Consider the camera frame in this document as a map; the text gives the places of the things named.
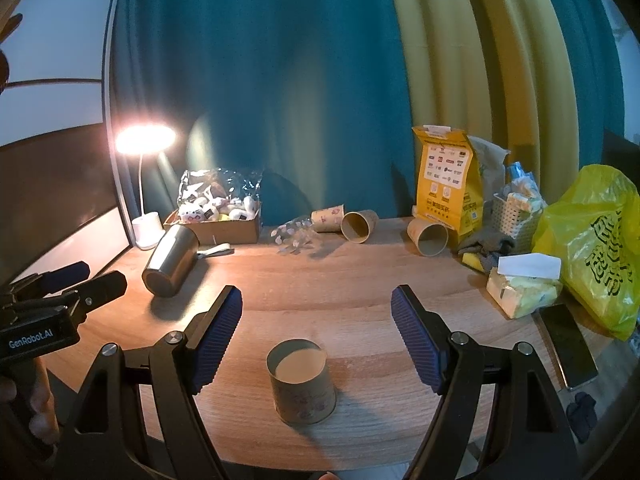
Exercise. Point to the patterned paper cup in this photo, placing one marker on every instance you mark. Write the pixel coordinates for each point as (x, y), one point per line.
(327, 217)

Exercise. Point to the person's left hand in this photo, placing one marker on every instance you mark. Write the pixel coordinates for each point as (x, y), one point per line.
(45, 410)

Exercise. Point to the small black cloth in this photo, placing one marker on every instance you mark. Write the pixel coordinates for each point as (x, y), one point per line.
(582, 415)

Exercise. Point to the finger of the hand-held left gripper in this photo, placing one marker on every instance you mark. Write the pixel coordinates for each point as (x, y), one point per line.
(105, 285)
(70, 272)

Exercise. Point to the yellow tissue pack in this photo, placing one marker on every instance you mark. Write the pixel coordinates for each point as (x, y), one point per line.
(520, 292)

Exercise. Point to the cardboard box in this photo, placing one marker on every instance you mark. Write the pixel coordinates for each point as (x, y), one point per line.
(225, 232)

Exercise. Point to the beige paper bag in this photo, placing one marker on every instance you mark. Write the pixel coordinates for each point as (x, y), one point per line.
(492, 165)

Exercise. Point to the black smartphone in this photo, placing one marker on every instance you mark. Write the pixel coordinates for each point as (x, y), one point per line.
(570, 345)

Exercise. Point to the white desk lamp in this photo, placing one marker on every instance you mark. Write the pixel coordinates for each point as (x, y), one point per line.
(147, 232)

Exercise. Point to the teal curtain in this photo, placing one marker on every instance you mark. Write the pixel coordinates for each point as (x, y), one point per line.
(590, 60)
(275, 85)

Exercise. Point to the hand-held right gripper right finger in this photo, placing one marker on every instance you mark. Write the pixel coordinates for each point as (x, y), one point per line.
(415, 330)

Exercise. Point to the brown paper cup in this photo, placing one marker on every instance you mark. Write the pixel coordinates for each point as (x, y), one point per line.
(302, 400)
(357, 227)
(417, 230)

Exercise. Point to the grey cloth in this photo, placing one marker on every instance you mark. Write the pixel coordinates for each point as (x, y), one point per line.
(487, 242)

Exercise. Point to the white woven basket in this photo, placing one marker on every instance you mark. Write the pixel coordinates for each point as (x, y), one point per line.
(515, 225)

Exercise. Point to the dark framed window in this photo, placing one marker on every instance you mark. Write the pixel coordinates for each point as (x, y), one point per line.
(50, 50)

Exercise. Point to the clear plastic cup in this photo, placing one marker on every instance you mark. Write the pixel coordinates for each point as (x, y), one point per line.
(295, 235)

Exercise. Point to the yellow sponge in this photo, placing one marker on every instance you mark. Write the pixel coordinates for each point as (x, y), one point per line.
(475, 260)

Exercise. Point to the yellow curtain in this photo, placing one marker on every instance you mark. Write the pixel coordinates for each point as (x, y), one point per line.
(500, 60)

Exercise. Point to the stainless steel cup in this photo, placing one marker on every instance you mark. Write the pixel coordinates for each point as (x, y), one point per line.
(167, 260)

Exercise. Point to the yellow plastic bag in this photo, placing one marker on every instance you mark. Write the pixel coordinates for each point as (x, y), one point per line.
(575, 230)

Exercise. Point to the silver foil bag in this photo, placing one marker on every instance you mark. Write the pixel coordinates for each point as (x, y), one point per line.
(240, 182)

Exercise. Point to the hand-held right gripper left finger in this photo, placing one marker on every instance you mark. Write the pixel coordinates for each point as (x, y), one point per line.
(215, 340)

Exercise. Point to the yellow paper bag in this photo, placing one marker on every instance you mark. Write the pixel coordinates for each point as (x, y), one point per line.
(447, 185)

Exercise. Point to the plastic wrapped packets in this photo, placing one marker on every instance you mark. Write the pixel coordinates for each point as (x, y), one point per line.
(525, 187)

